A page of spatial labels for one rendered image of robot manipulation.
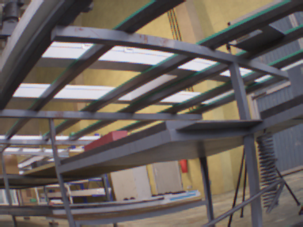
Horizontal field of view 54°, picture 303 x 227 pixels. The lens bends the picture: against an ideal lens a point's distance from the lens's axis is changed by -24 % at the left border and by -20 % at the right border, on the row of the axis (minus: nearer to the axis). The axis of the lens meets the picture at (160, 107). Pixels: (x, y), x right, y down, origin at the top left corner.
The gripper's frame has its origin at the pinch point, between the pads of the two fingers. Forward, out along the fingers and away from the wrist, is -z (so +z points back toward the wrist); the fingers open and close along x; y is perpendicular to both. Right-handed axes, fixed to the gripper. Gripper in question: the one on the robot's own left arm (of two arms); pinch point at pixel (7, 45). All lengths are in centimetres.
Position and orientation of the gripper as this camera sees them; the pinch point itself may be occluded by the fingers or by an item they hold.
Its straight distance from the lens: 123.9
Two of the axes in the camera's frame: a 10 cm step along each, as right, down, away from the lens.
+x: 7.5, 0.2, 6.6
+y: -6.4, 2.8, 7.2
